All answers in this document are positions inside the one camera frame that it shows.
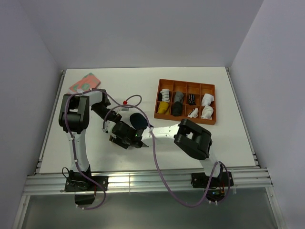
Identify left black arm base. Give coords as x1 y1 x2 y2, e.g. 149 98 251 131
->
61 167 109 209

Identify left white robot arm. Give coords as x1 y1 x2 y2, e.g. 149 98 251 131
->
59 89 122 190

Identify black patterned rolled sock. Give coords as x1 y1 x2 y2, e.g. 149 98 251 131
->
188 94 196 105

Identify orange divided tray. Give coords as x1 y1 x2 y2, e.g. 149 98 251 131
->
154 79 217 125

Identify aluminium front rail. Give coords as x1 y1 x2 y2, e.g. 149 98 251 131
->
23 168 273 196

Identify navy blue sock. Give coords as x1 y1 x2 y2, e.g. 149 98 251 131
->
130 113 148 130

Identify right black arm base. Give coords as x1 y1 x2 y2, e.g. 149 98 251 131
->
191 172 234 202

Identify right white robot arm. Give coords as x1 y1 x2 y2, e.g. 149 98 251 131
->
105 119 223 186

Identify dark grey rolled sock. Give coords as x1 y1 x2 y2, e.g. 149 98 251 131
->
172 101 183 117

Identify light grey rolled sock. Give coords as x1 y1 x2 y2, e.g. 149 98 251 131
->
173 91 184 103

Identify pink green patterned socks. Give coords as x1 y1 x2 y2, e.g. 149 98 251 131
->
68 73 101 94

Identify yellow rolled sock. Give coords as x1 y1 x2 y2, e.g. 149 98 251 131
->
157 102 170 115

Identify small white rolled sock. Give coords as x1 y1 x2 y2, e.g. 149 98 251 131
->
187 108 199 118

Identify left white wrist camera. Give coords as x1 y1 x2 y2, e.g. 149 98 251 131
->
120 100 129 112

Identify lower white rolled sock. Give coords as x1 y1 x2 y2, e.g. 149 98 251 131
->
201 105 214 120

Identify black white striped rolled sock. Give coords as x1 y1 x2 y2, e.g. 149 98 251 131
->
158 89 170 103

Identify upper white rolled sock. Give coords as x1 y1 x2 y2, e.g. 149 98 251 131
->
201 93 214 106

